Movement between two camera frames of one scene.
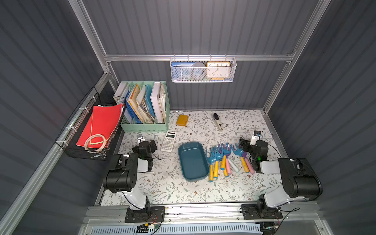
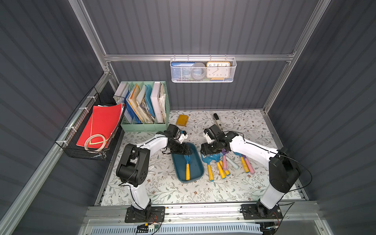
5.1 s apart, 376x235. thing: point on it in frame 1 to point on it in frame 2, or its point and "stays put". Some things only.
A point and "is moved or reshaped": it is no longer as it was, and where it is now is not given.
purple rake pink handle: (227, 161) is moved or reshaped
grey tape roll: (198, 70) stays put
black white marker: (218, 122) stays put
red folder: (105, 119) stays put
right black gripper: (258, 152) to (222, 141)
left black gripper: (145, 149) to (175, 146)
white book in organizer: (154, 101) stays put
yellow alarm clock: (218, 70) stays put
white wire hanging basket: (202, 69) stays put
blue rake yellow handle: (219, 154) to (207, 159)
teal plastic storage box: (193, 161) is moved or reshaped
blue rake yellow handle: (240, 152) stays put
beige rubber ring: (93, 136) stays put
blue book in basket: (181, 71) stays put
